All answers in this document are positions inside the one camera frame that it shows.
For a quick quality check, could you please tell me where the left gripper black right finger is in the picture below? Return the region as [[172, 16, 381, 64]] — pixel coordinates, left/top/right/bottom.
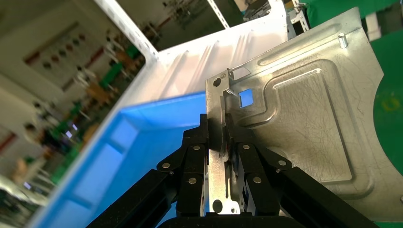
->
[[227, 114, 378, 228]]

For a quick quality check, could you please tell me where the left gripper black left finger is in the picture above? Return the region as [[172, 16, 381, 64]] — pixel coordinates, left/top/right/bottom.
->
[[86, 114, 209, 228]]

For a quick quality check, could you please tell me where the stamped sheet metal plate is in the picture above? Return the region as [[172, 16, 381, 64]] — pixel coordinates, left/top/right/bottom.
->
[[205, 7, 403, 223]]

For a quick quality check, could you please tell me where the blue plastic bin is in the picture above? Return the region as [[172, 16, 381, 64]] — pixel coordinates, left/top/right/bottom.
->
[[28, 91, 209, 228]]

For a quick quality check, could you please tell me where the white metal shelf rack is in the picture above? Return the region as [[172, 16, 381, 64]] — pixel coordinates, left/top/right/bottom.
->
[[25, 0, 289, 228]]

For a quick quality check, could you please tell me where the white table leg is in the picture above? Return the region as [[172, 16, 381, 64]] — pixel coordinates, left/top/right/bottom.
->
[[365, 12, 382, 42]]

